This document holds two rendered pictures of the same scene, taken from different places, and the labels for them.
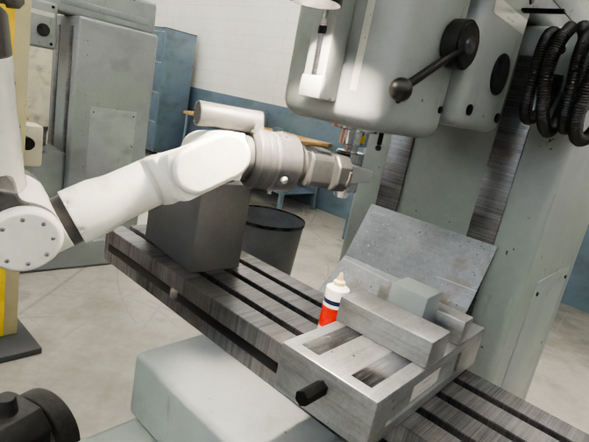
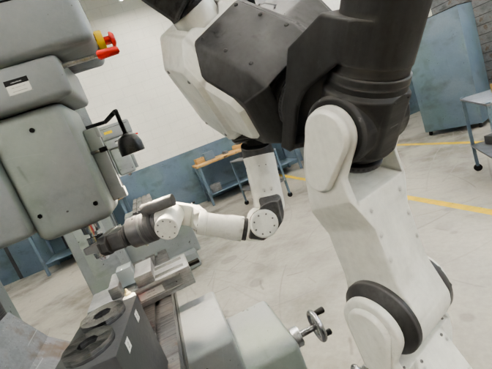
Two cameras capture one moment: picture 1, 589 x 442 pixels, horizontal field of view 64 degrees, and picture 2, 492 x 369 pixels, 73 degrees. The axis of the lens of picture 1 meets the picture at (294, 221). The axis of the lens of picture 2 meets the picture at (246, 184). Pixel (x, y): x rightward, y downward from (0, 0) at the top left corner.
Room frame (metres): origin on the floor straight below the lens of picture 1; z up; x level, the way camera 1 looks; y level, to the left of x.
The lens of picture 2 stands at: (1.25, 0.87, 1.43)
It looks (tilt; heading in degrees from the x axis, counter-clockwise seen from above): 11 degrees down; 217
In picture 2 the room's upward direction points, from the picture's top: 21 degrees counter-clockwise
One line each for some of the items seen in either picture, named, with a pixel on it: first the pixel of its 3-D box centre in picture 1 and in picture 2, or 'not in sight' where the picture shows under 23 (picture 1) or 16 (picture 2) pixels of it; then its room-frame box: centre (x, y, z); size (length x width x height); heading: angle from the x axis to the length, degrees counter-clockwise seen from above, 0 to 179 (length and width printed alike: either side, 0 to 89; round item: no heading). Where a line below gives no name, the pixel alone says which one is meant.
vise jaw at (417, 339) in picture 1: (391, 325); (144, 271); (0.62, -0.17, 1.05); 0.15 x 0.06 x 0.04; 51
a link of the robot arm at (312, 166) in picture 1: (299, 166); (127, 235); (0.73, 0.01, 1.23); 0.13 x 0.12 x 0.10; 31
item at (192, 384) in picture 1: (299, 387); (155, 362); (0.78, -0.07, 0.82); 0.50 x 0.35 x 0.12; 140
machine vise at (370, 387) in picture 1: (393, 342); (141, 283); (0.64, -0.18, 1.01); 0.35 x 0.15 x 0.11; 141
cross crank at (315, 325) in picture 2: not in sight; (307, 330); (0.40, 0.25, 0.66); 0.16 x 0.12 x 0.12; 140
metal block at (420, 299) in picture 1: (412, 304); (127, 274); (0.67, -0.20, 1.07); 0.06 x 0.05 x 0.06; 51
